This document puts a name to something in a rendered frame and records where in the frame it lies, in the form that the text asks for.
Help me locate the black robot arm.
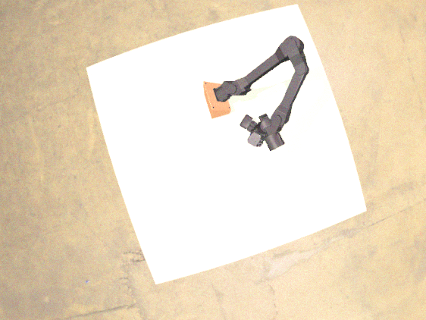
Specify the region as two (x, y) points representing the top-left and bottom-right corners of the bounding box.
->
(213, 36), (310, 151)

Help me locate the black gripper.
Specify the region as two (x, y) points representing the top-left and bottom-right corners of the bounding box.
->
(240, 115), (267, 141)

